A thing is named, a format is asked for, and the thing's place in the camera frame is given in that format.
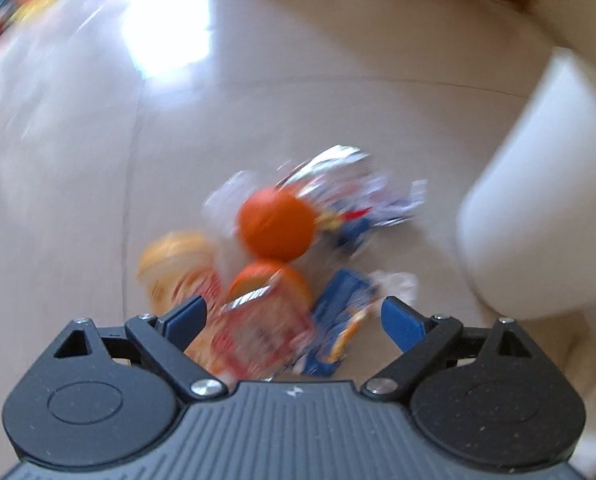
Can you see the white plastic bucket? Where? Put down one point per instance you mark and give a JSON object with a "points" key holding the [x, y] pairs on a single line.
{"points": [[543, 185]]}

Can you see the red and white snack packet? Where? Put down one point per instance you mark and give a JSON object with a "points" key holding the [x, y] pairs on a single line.
{"points": [[258, 345]]}

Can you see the blue snack packet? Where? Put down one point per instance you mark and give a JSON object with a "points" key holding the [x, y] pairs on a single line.
{"points": [[335, 310]]}

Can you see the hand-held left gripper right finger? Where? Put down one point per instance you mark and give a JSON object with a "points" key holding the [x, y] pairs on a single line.
{"points": [[403, 322]]}

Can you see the clear plastic bag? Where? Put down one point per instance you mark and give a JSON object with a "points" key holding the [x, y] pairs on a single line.
{"points": [[222, 210]]}

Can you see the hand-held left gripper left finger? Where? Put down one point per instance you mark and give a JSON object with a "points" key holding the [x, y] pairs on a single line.
{"points": [[185, 317]]}

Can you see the yellow cup with white lid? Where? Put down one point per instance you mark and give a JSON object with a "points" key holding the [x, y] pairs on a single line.
{"points": [[177, 265]]}

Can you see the white crumpled tissue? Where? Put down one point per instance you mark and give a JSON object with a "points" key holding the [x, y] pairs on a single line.
{"points": [[400, 285]]}

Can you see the orange tangerine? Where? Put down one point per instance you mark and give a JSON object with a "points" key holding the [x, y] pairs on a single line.
{"points": [[276, 223], [270, 280]]}

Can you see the silver and blue wrapper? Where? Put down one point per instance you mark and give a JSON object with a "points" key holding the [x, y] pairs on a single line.
{"points": [[358, 195]]}

